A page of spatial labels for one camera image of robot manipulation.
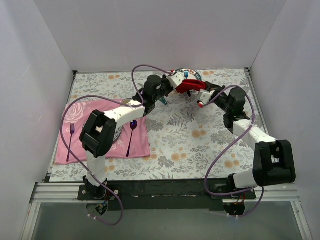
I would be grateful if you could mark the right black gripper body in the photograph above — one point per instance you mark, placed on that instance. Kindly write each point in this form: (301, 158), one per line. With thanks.
(210, 86)

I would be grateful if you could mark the red cloth napkin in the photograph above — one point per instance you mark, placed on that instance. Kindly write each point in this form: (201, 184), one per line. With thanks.
(190, 84)

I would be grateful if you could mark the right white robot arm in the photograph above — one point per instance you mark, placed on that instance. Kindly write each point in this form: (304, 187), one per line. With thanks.
(273, 161)

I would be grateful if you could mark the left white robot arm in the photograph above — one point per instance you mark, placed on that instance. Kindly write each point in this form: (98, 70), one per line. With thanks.
(140, 105)

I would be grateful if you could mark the blue fork on plate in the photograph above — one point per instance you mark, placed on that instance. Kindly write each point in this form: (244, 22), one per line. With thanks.
(186, 74)

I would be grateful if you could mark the white plate blue rim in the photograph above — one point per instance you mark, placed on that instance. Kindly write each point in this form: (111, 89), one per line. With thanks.
(192, 74)

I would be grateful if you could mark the cream enamel mug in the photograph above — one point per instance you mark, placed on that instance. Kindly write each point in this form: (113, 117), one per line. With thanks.
(126, 101)

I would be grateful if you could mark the purple spoon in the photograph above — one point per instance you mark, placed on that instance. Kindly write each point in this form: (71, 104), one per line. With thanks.
(133, 126)

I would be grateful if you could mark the blue floral plate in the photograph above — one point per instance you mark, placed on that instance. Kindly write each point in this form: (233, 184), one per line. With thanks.
(117, 132)

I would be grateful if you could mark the pink floral placemat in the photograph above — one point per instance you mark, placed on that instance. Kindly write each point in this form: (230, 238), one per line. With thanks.
(80, 112)

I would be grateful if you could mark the purple fork on placemat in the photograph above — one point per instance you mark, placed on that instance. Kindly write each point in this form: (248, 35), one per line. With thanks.
(72, 131)

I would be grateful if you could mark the teal handled knife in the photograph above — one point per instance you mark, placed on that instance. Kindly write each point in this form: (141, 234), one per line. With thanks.
(163, 100)

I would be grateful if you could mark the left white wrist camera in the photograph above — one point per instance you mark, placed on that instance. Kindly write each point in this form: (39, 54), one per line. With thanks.
(176, 79)

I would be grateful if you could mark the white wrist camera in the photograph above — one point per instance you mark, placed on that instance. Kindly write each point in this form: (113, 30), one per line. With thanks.
(204, 97)
(176, 79)

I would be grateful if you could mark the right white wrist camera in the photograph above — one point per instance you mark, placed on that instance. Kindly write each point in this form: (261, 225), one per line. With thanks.
(204, 97)

